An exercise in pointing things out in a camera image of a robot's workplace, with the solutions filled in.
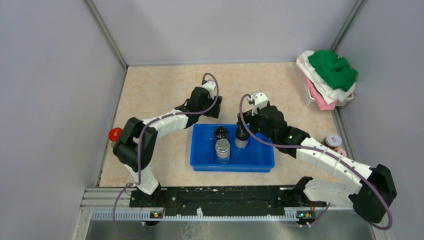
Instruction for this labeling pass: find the blue plastic divided bin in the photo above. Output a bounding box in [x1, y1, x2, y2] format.
[190, 123, 275, 173]

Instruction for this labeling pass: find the silver cap white bead jar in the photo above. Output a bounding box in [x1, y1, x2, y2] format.
[214, 138, 231, 164]

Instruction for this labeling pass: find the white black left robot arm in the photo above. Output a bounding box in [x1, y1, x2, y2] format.
[112, 85, 223, 207]

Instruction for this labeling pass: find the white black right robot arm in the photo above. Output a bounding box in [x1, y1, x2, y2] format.
[237, 103, 398, 230]

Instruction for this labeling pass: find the white laundry basket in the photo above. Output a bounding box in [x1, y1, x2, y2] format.
[297, 68, 354, 107]

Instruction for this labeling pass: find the pink cloth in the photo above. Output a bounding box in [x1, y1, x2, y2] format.
[304, 77, 337, 111]

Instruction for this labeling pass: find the white cloth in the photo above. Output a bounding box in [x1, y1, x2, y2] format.
[296, 50, 356, 105]

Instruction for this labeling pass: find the white lid brown jar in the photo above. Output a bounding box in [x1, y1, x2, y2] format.
[321, 133, 343, 150]

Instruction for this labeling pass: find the pink cap bottle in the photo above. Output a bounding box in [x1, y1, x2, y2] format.
[334, 147, 348, 157]

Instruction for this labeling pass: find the green cloth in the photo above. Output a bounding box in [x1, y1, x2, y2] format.
[307, 50, 358, 92]

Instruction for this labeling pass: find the red cap brown sauce bottle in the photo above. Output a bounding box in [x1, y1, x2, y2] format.
[108, 127, 123, 142]

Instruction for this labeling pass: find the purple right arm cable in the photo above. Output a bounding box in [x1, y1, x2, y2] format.
[238, 93, 394, 231]

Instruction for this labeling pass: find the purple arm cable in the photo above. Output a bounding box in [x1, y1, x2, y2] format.
[238, 93, 394, 231]
[112, 72, 220, 240]

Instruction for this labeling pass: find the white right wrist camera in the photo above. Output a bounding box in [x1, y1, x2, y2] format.
[247, 90, 269, 116]

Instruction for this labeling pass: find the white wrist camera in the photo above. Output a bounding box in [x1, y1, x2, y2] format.
[247, 90, 269, 116]
[201, 80, 217, 100]

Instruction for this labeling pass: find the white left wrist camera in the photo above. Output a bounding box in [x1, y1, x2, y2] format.
[201, 80, 217, 100]

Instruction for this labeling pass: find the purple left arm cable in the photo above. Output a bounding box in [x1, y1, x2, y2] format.
[112, 72, 220, 240]

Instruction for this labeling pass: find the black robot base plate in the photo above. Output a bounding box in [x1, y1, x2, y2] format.
[129, 185, 326, 208]

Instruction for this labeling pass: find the aluminium frame rail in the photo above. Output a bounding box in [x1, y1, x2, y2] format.
[72, 187, 390, 240]

